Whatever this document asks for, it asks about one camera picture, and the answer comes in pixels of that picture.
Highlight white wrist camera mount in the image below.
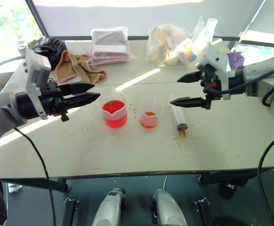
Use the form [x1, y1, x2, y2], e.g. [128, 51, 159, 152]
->
[23, 48, 52, 121]
[195, 43, 235, 101]

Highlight clear bag of plush toys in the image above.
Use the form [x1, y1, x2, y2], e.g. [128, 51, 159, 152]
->
[145, 15, 212, 68]

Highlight black glove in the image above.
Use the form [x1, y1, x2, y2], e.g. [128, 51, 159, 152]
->
[31, 36, 68, 71]

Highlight pink brown towel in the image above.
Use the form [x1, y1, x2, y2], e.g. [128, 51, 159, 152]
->
[55, 50, 107, 85]

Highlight clear bag of folded cloths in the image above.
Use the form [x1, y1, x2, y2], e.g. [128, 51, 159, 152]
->
[87, 26, 137, 66]

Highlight clear plastic syringe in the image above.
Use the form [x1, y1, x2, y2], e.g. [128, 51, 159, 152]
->
[168, 94, 188, 138]

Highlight large beaker with red liquid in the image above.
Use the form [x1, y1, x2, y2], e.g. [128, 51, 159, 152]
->
[98, 89, 128, 129]

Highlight silver robot leg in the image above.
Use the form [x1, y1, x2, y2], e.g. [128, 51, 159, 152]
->
[150, 189, 188, 226]
[91, 188, 126, 226]

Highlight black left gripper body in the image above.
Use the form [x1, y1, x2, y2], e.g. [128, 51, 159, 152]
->
[38, 79, 70, 122]

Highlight silver left robot leg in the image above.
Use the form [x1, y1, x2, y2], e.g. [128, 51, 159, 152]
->
[91, 188, 126, 226]

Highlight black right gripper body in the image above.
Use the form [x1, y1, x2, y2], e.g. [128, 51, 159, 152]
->
[199, 65, 222, 111]

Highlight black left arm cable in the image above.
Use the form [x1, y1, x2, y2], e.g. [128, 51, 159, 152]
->
[14, 127, 57, 226]

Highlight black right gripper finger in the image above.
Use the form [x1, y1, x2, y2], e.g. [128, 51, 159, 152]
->
[177, 71, 203, 83]
[170, 97, 207, 109]

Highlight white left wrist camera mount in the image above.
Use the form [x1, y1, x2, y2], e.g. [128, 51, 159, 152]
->
[23, 48, 52, 121]

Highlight purple crumpled cloth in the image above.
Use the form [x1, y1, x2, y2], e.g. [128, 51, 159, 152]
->
[226, 51, 245, 71]

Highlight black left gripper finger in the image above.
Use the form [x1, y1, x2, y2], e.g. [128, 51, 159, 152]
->
[62, 92, 101, 112]
[58, 82, 95, 97]

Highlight silver right robot leg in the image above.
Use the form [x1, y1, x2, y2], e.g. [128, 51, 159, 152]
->
[150, 189, 188, 226]

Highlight black shoe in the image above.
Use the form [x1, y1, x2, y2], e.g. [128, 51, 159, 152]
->
[218, 180, 248, 201]

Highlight clear plastic flask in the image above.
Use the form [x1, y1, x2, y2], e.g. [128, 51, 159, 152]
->
[194, 17, 218, 51]

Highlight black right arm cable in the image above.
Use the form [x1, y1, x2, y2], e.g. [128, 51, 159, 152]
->
[207, 63, 274, 226]

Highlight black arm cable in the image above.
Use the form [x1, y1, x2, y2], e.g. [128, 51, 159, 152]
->
[14, 127, 57, 226]
[207, 63, 274, 226]

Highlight small cup with red liquid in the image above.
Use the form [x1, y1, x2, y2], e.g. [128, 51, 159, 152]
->
[139, 98, 163, 129]

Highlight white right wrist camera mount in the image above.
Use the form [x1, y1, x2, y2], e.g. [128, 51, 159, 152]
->
[195, 43, 235, 101]

